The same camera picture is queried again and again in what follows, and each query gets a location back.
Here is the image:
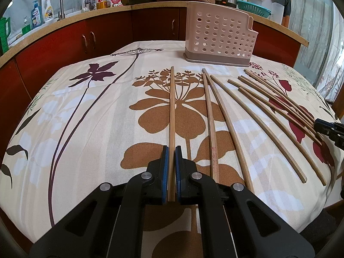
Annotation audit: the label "wooden chopstick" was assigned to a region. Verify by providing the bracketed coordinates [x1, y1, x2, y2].
[238, 86, 327, 186]
[244, 69, 315, 125]
[167, 66, 175, 201]
[227, 79, 322, 145]
[202, 68, 254, 193]
[210, 74, 308, 184]
[202, 72, 219, 182]
[238, 76, 315, 134]

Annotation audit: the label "red kitchen cabinets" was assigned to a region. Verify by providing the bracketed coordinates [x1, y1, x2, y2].
[1, 2, 187, 151]

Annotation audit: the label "chrome kitchen faucet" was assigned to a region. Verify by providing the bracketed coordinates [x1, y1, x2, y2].
[45, 0, 67, 21]

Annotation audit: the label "floral tablecloth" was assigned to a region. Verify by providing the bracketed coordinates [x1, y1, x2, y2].
[1, 41, 343, 250]

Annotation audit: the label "glass sliding door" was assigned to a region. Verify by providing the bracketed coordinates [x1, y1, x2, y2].
[289, 0, 343, 103]

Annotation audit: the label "pink perforated utensil holder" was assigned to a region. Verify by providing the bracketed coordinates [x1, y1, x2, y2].
[184, 2, 258, 67]

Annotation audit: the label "translucent plastic container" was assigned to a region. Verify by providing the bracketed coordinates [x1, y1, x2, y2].
[270, 2, 284, 25]

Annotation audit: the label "teal plastic colander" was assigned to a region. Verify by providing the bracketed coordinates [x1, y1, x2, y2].
[237, 0, 271, 18]

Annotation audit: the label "red white snack bag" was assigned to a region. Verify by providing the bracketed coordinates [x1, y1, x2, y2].
[108, 0, 123, 7]

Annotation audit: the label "white spray cleaner bottle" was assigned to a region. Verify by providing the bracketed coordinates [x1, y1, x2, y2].
[44, 0, 54, 23]

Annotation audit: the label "green soap dispenser bottle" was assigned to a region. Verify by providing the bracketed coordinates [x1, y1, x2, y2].
[21, 16, 31, 35]

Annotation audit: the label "blue detergent bottle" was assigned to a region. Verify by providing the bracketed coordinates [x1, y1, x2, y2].
[31, 0, 43, 29]

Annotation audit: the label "green thermos jug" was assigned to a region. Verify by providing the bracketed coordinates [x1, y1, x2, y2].
[0, 17, 11, 54]

